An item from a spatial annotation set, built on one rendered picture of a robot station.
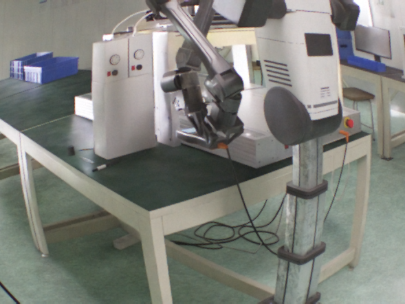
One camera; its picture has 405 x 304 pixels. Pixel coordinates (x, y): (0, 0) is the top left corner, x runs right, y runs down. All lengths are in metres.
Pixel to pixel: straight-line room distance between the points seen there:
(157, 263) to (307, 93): 0.75
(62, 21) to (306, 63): 8.34
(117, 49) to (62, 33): 7.41
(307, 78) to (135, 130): 1.05
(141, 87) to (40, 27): 7.22
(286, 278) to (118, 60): 1.06
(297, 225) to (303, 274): 0.17
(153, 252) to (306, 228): 0.51
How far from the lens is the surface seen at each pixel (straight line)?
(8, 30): 9.25
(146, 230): 1.88
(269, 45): 1.50
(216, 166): 2.16
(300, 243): 1.68
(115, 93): 2.29
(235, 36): 2.52
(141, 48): 2.32
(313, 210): 1.65
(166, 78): 2.01
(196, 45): 1.77
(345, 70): 4.89
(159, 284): 1.94
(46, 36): 9.53
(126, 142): 2.35
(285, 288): 1.79
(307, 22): 1.48
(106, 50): 2.24
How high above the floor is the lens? 1.43
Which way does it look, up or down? 18 degrees down
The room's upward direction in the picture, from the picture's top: 4 degrees counter-clockwise
